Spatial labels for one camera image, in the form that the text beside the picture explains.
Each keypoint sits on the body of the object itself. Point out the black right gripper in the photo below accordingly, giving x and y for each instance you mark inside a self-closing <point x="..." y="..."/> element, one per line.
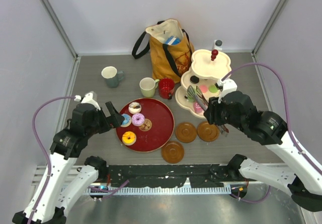
<point x="212" y="112"/>

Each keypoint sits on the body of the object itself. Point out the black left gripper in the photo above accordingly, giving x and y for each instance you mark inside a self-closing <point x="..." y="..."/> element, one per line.
<point x="115" y="119"/>

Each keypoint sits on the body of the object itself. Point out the blue frosted donut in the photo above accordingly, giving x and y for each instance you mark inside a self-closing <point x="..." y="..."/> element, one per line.
<point x="127" y="120"/>

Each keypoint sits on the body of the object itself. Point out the purple sprinkled donut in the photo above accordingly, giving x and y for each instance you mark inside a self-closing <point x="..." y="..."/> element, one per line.
<point x="138" y="119"/>

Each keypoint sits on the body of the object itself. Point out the chocolate white frosted donut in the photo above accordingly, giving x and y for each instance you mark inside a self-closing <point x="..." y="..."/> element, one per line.
<point x="134" y="107"/>

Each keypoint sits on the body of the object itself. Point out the yellow frosted donut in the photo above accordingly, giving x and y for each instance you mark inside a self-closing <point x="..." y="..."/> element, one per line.
<point x="129" y="138"/>

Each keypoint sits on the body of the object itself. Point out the green macaron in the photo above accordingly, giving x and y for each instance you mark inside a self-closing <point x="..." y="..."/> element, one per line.
<point x="213" y="89"/>

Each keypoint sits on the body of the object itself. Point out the pink swirl roll cake front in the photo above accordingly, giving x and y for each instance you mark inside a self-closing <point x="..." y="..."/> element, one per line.
<point x="197" y="108"/>

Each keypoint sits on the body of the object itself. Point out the pink sandwich cookie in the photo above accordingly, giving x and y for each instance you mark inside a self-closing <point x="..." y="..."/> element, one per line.
<point x="203" y="88"/>

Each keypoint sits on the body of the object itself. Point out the green swirl roll cake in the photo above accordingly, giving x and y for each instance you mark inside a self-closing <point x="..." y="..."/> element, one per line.
<point x="189" y="99"/>

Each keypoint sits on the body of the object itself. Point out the black sandwich cookie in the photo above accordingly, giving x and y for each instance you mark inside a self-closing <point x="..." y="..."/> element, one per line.
<point x="194" y="79"/>

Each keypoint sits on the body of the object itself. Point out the red ceramic mug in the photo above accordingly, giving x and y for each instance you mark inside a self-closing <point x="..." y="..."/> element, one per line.
<point x="166" y="88"/>

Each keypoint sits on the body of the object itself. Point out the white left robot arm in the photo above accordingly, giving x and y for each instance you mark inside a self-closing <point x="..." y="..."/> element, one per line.
<point x="51" y="202"/>

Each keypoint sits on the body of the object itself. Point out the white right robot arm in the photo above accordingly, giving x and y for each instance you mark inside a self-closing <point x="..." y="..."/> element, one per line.
<point x="302" y="182"/>

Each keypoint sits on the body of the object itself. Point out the round red lacquer tray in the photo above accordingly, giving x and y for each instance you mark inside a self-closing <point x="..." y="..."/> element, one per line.
<point x="157" y="129"/>

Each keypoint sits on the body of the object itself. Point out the brown wooden saucer right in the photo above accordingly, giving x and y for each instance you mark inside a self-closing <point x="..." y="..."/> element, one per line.
<point x="207" y="132"/>

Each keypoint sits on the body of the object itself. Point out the brown wooden saucer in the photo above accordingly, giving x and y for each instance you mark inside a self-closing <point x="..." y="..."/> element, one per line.
<point x="172" y="152"/>
<point x="207" y="132"/>
<point x="186" y="132"/>

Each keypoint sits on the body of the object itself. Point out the grey-green ceramic mug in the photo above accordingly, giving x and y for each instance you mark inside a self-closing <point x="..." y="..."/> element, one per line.
<point x="112" y="76"/>

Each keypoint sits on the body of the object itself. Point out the light green ceramic mug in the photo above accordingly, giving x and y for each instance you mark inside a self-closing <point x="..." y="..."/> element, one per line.
<point x="148" y="87"/>

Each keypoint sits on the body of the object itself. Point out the three-tier cream cake stand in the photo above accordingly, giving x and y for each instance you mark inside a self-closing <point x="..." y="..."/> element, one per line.
<point x="208" y="71"/>

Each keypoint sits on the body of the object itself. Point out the brown wooden saucer left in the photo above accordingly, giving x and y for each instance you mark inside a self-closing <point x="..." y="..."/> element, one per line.
<point x="186" y="132"/>

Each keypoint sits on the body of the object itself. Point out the brown wooden saucer front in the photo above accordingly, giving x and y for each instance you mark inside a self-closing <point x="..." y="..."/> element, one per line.
<point x="172" y="152"/>

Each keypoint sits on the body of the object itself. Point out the white bottle grey cap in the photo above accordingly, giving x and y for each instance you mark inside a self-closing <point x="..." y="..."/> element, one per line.
<point x="217" y="45"/>

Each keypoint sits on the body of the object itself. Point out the yellow canvas tote bag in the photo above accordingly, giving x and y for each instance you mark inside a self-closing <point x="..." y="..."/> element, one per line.
<point x="168" y="61"/>

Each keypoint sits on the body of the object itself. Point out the blue white box in bag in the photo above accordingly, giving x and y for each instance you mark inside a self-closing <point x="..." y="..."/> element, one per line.
<point x="173" y="40"/>

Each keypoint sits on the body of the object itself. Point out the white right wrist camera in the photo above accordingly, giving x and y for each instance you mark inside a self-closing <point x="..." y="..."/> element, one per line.
<point x="226" y="86"/>

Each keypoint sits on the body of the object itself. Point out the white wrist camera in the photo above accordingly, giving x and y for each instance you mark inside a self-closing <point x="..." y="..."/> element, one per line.
<point x="91" y="98"/>
<point x="226" y="86"/>

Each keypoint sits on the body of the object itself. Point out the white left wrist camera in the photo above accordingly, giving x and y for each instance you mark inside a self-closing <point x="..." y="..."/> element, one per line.
<point x="91" y="98"/>

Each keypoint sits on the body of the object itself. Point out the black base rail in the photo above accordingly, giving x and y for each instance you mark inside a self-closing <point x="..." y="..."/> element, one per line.
<point x="169" y="176"/>

